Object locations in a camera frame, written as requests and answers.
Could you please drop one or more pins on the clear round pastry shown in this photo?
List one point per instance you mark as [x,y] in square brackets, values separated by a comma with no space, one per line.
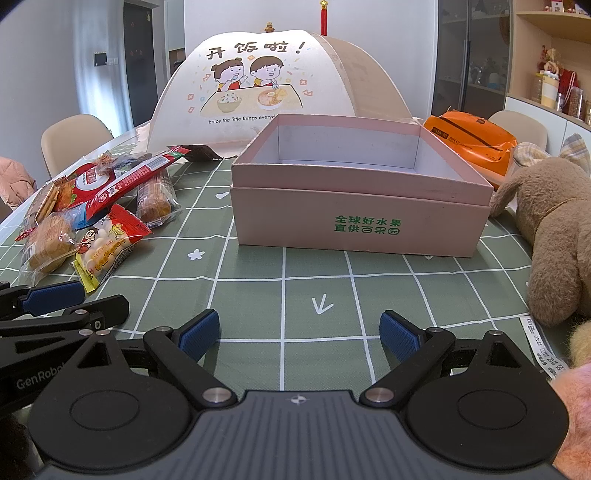
[156,201]

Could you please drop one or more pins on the orange plastic bag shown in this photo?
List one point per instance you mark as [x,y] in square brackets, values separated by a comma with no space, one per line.
[485,145]

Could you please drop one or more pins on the cartoon printed food cover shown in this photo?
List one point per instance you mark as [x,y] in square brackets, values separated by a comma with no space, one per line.
[232,84]

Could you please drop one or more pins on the wooden display shelf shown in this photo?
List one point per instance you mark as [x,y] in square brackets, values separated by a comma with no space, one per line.
[554,34]

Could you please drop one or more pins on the pink jacket on chair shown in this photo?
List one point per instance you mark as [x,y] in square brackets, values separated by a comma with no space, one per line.
[16,185]

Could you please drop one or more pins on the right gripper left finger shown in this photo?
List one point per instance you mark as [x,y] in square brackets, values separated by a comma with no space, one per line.
[174,356]

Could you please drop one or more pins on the red yellow candy bag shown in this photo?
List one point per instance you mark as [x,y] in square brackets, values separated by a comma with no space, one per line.
[106,244]

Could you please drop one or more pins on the brown plush teddy bear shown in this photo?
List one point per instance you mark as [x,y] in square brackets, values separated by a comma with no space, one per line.
[553,215]

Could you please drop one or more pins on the beige dining chair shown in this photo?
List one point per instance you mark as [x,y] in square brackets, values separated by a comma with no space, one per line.
[66,141]

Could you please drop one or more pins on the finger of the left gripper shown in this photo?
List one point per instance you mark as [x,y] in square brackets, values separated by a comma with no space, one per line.
[20,300]

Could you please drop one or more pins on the pink cardboard gift box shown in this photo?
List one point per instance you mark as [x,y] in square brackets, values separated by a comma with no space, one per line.
[357,184]

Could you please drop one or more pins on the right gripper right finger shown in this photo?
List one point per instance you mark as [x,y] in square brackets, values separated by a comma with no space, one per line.
[420,353]

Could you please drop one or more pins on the dark glass cabinet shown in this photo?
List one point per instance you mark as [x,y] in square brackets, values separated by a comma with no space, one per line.
[474,43]

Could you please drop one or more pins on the red chicken leg snack bag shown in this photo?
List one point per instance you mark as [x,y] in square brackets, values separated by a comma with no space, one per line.
[83,184]

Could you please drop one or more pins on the green grid tablecloth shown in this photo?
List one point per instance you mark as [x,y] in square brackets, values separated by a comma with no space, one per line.
[306,319]

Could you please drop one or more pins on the red chinese knot tassel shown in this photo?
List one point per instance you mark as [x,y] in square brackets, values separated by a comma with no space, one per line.
[324,17]

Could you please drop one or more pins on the blue white biscuit packet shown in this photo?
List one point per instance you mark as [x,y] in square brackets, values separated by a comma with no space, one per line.
[78,218]

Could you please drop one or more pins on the beige chair right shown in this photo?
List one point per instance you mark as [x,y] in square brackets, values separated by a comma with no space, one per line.
[522,127]

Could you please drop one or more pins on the clear cracker pack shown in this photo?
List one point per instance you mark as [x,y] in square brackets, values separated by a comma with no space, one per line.
[42,205]

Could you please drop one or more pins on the white paper label tag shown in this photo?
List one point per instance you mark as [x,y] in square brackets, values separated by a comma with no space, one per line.
[551,365]

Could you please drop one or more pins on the long red spicy strip packet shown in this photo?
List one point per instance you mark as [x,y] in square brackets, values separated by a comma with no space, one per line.
[126,182]

